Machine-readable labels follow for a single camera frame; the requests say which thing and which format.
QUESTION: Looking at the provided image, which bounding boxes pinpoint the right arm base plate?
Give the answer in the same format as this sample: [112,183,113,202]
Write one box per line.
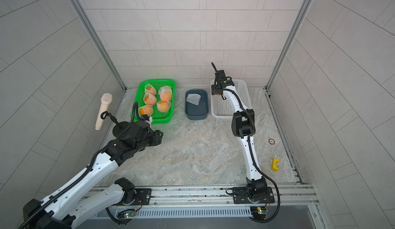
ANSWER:
[226,187,276,204]

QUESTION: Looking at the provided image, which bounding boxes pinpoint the yellow plastic block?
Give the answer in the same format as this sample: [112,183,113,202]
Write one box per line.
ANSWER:
[271,158,280,171]

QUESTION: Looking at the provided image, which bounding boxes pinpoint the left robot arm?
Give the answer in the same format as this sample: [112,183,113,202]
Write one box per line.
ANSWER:
[19,102,163,229]

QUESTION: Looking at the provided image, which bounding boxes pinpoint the green circuit board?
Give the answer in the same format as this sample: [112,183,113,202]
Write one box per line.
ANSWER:
[250,206,270,223]
[117,209,138,220]

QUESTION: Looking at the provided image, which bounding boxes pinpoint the white plastic basket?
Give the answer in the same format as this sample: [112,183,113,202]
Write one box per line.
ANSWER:
[211,79,252,122]

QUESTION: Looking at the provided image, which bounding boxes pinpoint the dark blue plastic tub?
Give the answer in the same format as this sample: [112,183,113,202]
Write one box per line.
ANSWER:
[185,89,209,120]

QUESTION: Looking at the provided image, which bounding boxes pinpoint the green plastic basket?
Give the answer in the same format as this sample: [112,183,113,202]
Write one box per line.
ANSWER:
[131,79,175,124]

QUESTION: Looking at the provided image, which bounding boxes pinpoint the netted orange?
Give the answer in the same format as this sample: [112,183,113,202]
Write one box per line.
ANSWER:
[138,105,154,117]
[156,101,172,113]
[158,86,172,101]
[144,93,157,105]
[145,83,157,96]

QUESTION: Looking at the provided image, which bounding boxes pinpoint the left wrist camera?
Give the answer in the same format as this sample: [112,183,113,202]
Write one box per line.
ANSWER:
[141,114,153,125]

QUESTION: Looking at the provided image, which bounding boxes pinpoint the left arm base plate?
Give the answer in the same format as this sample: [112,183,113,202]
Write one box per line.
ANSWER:
[120,188,152,206]

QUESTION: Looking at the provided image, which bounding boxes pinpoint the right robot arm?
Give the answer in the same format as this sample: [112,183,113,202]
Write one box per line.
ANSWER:
[211,63,281,223]

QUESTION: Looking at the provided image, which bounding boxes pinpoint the left green circuit board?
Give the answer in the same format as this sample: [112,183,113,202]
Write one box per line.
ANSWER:
[117,209,138,220]

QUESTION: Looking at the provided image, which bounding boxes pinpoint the right green circuit board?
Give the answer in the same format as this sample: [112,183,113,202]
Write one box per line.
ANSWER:
[250,206,270,223]

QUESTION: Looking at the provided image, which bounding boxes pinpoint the aluminium rail frame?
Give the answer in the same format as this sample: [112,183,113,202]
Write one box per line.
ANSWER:
[77,184,322,229]

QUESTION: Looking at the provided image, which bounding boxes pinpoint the white foam net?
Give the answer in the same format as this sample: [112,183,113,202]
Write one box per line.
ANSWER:
[186,93,201,105]

